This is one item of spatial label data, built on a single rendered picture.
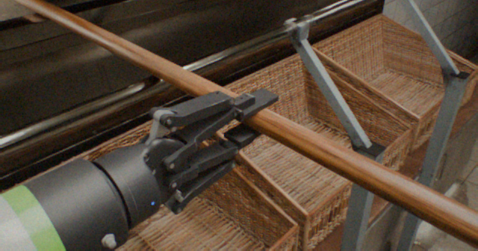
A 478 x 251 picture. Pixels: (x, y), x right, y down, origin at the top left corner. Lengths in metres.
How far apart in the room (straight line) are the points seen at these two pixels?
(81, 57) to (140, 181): 0.68
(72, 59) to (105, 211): 0.70
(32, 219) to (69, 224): 0.03
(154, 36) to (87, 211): 0.81
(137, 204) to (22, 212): 0.09
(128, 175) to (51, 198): 0.07
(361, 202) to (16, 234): 0.76
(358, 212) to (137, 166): 0.69
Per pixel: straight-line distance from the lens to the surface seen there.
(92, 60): 1.05
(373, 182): 0.43
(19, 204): 0.37
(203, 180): 0.48
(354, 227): 1.03
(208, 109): 0.43
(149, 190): 0.39
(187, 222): 1.21
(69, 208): 0.36
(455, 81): 1.29
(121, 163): 0.39
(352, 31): 1.84
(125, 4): 1.04
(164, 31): 1.15
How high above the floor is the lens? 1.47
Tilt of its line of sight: 33 degrees down
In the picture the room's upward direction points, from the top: straight up
